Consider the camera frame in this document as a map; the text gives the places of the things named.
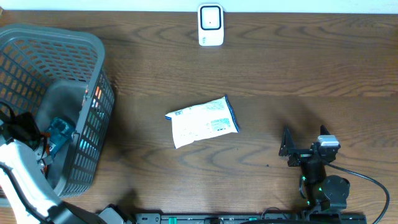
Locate teal mouthwash bottle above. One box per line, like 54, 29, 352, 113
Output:
45, 117, 75, 157

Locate white snack bag blue edges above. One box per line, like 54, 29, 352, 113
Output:
165, 95, 239, 149

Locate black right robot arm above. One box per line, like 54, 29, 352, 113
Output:
279, 125, 350, 213

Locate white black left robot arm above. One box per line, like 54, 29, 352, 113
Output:
1, 113, 134, 224

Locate grey plastic basket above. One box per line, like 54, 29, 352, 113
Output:
1, 24, 114, 199

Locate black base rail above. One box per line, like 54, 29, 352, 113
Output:
134, 212, 367, 224

